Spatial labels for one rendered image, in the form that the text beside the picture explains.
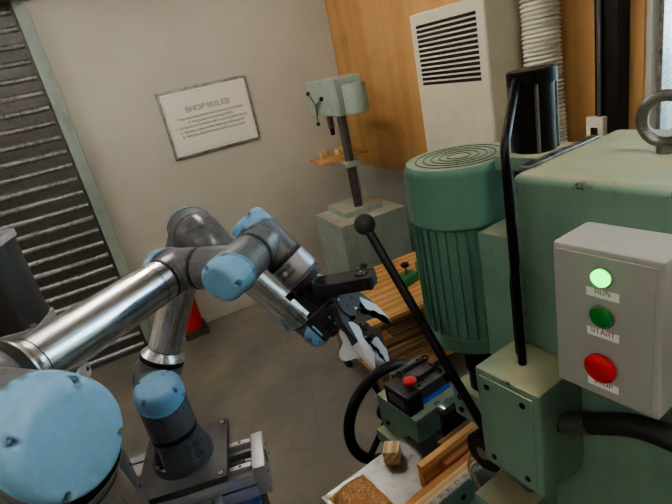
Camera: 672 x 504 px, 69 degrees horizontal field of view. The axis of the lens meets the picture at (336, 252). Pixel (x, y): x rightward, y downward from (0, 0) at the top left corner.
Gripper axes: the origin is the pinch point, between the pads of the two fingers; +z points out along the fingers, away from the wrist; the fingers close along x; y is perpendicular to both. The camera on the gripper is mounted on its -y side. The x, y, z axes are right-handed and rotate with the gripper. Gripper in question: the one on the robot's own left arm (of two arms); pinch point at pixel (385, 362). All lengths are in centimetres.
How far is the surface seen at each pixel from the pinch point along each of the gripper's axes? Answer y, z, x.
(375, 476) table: -13.1, 24.2, 25.5
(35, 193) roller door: 101, -251, 59
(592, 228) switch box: -84, 31, 19
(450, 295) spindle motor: -56, 17, 14
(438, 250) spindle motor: -62, 13, 14
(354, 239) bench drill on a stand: 105, -121, -97
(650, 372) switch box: -78, 43, 23
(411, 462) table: -14.4, 26.3, 18.0
